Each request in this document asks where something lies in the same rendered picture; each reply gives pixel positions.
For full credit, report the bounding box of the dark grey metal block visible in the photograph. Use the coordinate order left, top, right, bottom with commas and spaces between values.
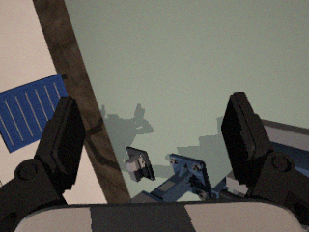
125, 155, 148, 183

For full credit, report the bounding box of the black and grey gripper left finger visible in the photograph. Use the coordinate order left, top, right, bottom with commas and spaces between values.
0, 96, 86, 232

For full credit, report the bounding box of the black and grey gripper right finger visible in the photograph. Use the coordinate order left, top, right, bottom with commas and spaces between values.
221, 92, 309, 226

